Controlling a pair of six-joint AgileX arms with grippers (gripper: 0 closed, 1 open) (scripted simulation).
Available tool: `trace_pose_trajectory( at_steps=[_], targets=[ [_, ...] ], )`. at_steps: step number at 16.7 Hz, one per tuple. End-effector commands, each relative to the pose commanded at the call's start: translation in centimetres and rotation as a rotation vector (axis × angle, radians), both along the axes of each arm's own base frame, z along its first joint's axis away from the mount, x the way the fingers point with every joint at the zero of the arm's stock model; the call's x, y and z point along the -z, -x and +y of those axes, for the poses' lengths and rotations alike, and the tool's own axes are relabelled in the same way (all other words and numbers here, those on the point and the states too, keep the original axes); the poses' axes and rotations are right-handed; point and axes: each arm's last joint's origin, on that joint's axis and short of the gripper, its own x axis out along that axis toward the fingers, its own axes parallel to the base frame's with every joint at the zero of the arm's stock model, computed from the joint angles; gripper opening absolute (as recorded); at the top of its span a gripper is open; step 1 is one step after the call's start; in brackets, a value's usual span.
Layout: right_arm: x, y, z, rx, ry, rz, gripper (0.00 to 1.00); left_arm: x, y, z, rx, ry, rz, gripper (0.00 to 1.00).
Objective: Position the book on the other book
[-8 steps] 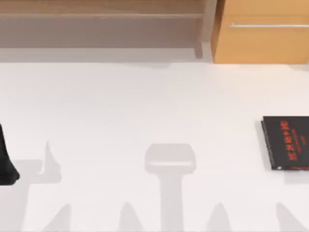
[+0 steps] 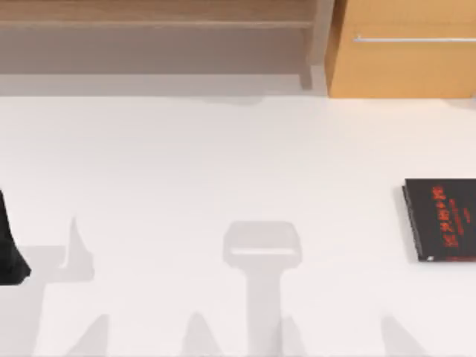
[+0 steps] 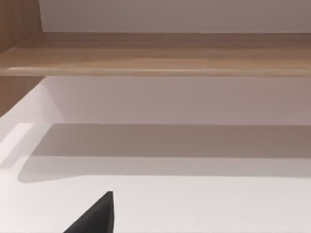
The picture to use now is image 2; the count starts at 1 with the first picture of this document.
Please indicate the light wooden cupboard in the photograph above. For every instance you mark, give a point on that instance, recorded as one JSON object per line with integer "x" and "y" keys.
{"x": 401, "y": 70}

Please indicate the black book with red lettering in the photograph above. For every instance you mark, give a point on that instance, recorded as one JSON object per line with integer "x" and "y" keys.
{"x": 442, "y": 219}

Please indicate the open wooden shelf unit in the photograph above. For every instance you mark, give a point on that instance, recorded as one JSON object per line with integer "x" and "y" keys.
{"x": 156, "y": 41}

